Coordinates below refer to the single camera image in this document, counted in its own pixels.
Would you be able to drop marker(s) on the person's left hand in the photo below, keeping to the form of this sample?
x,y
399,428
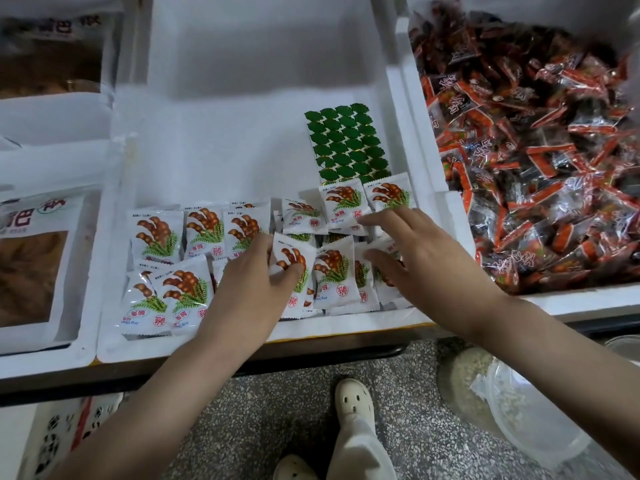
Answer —
x,y
250,303

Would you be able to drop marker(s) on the white red printed carton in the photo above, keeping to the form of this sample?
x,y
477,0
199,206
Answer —
x,y
70,430

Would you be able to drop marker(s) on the person's right forearm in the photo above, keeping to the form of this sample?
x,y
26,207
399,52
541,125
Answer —
x,y
575,380

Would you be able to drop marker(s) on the person's beige trousers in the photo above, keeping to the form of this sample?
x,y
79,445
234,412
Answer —
x,y
360,455

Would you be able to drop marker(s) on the person's right hand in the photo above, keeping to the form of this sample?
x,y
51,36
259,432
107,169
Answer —
x,y
438,273

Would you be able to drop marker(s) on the clear round plastic tub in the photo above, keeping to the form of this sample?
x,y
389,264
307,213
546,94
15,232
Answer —
x,y
465,380

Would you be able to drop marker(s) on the person's white shoe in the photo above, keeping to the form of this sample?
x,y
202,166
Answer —
x,y
355,403
295,468

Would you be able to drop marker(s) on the green leaf-pattern sheet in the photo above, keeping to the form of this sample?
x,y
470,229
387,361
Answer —
x,y
348,143

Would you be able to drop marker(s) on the pile of white printed packets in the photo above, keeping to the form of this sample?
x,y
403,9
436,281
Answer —
x,y
180,285

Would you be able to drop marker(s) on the person's left white shoe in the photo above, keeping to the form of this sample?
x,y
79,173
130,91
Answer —
x,y
295,468

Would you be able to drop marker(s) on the white printed snack packet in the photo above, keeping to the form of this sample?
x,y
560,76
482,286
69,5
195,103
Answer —
x,y
295,255

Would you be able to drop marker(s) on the clear rectangular plastic tub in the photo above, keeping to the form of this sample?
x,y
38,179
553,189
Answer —
x,y
625,347

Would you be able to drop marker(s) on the white bag of orange crisps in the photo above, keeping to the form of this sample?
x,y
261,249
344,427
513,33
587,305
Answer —
x,y
50,65
30,280

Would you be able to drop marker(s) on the person's left forearm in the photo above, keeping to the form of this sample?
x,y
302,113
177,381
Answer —
x,y
140,420

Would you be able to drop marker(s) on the person's right white shoe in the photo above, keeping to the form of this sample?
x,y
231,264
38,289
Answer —
x,y
355,403

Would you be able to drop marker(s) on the pile of dark red packets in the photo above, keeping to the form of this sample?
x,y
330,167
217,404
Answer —
x,y
530,125

